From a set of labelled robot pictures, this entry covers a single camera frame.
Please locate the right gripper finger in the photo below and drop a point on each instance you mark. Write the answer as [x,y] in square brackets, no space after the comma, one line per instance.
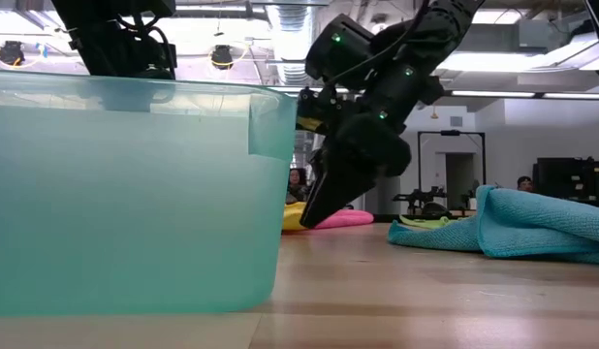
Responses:
[367,150]
[324,109]

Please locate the pink microfiber towel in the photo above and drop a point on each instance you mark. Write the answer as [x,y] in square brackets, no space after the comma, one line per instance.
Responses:
[348,219]

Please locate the green microfiber towel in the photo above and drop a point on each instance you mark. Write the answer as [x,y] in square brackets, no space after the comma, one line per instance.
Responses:
[423,223]

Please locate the yellow microfiber towel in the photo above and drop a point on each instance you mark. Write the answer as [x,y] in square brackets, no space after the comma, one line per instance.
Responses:
[292,218]

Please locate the teal translucent plastic bin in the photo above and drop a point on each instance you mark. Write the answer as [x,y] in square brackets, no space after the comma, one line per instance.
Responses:
[135,203]

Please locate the black tabletop robot arm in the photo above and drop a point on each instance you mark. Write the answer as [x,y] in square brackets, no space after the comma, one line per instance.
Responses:
[418,196]

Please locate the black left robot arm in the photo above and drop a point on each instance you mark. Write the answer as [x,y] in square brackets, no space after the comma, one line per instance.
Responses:
[110,43]

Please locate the blue microfiber towel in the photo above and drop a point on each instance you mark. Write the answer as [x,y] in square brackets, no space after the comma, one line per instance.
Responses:
[522,228]

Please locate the person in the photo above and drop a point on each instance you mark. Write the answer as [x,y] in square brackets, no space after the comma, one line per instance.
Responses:
[525,184]
[295,181]

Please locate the black ceiling-hung device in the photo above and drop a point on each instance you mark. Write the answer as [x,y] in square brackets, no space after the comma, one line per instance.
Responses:
[222,57]
[11,53]

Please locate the black storage cabinet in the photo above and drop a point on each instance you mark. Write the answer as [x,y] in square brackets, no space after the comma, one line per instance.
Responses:
[568,181]

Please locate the right arm wrist camera box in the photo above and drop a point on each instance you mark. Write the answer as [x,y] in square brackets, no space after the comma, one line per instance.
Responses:
[338,53]

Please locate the black metal gantry frame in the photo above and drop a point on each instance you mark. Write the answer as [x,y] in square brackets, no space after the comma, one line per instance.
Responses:
[450,132]

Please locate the black aluminium table frame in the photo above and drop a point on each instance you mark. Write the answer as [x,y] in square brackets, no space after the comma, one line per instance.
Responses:
[387,218]

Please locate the silver ribbed ceiling duct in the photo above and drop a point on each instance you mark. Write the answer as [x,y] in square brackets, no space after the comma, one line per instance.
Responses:
[292,43]

